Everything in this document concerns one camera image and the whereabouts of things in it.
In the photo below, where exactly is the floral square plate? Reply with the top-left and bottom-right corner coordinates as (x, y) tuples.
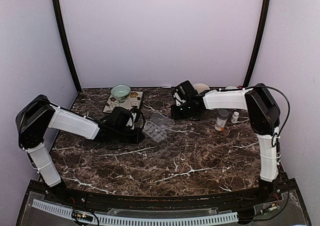
(102, 91), (143, 113)

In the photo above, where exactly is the left black frame post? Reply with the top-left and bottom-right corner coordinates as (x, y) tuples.
(52, 0), (82, 93)

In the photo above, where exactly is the green ceramic bowl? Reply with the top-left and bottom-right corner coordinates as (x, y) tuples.
(110, 84), (131, 103)
(225, 86), (238, 90)

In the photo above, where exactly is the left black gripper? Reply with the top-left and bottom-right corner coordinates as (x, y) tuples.
(113, 127), (145, 144)

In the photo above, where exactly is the beige ceramic mug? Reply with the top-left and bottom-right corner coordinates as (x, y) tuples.
(193, 83), (211, 94)

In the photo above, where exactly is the white slotted cable duct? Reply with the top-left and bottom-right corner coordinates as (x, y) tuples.
(31, 199), (239, 225)

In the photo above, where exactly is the right black frame post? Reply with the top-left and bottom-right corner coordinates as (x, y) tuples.
(242, 0), (270, 87)

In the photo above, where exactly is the black frame post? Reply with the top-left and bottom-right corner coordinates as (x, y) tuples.
(242, 0), (270, 87)
(52, 0), (82, 93)

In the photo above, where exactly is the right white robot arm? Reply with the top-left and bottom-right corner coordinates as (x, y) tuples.
(170, 81), (285, 182)

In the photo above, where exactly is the small white pill bottle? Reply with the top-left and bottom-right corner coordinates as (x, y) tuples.
(230, 111), (240, 124)

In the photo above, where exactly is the orange pill bottle grey cap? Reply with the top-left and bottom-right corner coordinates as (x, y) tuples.
(214, 109), (229, 131)

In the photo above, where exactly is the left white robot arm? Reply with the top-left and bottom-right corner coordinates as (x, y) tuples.
(15, 94), (146, 204)

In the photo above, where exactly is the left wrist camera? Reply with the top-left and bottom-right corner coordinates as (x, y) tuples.
(109, 107), (146, 130)

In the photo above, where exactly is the clear plastic pill organizer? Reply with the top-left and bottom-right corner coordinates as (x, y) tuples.
(143, 111), (175, 143)

